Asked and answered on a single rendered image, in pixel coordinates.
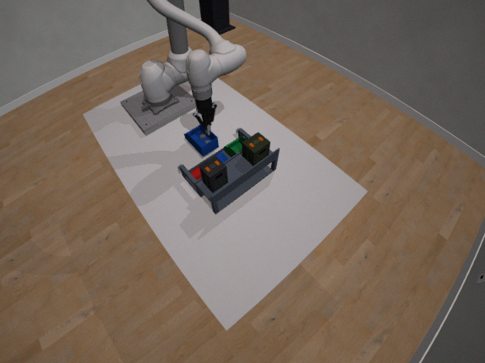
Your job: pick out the blue bin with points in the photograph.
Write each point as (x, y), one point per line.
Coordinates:
(207, 148)

